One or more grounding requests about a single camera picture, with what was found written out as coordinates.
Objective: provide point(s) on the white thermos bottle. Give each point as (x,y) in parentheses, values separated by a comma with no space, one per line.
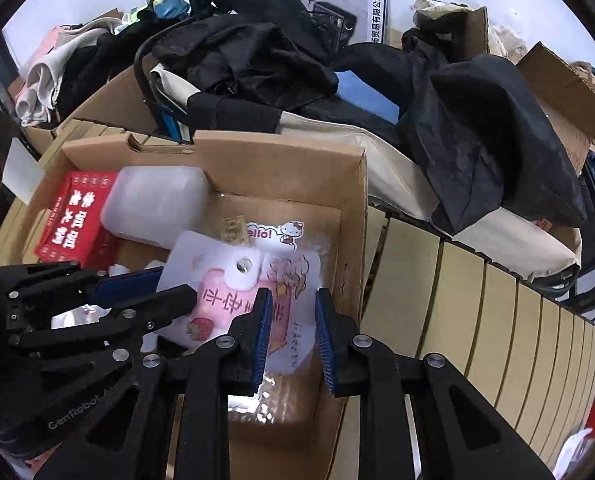
(22,174)

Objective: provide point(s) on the black jacket right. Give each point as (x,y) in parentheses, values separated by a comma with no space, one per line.
(482,141)

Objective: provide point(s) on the red printed box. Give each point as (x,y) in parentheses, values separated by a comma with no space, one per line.
(73,231)

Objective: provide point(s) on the pink white wipes pack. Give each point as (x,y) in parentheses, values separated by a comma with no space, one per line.
(227,278)

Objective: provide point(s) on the printed appliance carton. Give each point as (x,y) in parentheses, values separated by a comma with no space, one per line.
(350,21)

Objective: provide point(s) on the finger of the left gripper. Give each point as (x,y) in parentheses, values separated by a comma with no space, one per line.
(31,295)
(122,325)

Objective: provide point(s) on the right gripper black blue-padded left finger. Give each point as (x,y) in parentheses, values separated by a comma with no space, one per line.
(171,418)

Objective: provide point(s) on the brown cardboard tray box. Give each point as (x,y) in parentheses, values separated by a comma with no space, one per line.
(269,180)

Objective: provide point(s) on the black clothes pile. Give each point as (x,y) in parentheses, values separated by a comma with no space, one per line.
(270,52)

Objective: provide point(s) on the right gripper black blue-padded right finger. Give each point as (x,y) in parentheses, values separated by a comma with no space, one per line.
(419,418)

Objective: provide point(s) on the hello kitty sticker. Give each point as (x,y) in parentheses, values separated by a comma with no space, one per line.
(281,238)

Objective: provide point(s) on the open cardboard box right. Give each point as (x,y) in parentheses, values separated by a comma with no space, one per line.
(567,99)

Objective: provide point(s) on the translucent white plastic box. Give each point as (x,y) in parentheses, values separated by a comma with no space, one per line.
(153,205)

